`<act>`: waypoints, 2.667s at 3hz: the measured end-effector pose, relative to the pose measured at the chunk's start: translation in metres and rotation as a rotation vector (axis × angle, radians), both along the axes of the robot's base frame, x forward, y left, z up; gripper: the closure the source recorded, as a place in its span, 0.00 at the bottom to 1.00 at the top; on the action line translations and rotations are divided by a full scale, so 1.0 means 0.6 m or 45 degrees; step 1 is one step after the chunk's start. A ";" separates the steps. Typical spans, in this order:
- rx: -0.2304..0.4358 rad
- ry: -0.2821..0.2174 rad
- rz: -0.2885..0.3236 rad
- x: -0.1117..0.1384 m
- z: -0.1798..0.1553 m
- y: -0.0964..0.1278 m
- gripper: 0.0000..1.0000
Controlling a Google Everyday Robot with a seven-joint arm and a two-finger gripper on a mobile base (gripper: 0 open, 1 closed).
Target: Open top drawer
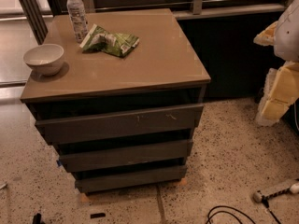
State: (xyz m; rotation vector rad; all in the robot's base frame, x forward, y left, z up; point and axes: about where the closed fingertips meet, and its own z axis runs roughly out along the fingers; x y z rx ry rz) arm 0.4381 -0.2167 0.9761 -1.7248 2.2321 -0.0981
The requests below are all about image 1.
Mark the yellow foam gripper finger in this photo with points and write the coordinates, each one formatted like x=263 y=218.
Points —
x=280 y=91
x=266 y=37

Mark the grey top drawer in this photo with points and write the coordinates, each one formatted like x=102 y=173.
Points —
x=110 y=125

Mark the grey drawer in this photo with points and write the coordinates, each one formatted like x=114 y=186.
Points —
x=131 y=179
x=124 y=156
x=110 y=125

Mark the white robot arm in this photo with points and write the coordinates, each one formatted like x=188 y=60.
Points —
x=286 y=39

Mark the grey middle drawer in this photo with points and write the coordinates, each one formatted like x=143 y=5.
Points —
x=124 y=156

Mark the brown top drawer cabinet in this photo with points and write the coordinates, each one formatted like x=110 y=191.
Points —
x=162 y=71

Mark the grey bottom drawer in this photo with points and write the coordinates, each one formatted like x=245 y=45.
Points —
x=131 y=179

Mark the metal railing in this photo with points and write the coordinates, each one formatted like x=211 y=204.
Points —
x=263 y=11

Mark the white power strip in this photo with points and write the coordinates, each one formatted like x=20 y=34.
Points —
x=288 y=186

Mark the green snack bag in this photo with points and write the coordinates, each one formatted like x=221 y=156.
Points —
x=116 y=44

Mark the clear plastic water bottle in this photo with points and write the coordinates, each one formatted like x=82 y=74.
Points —
x=77 y=15

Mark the white ceramic bowl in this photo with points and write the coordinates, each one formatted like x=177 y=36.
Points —
x=46 y=59

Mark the small black floor object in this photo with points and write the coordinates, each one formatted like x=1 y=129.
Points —
x=97 y=215

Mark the black object floor edge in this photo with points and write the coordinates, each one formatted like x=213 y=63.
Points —
x=37 y=219

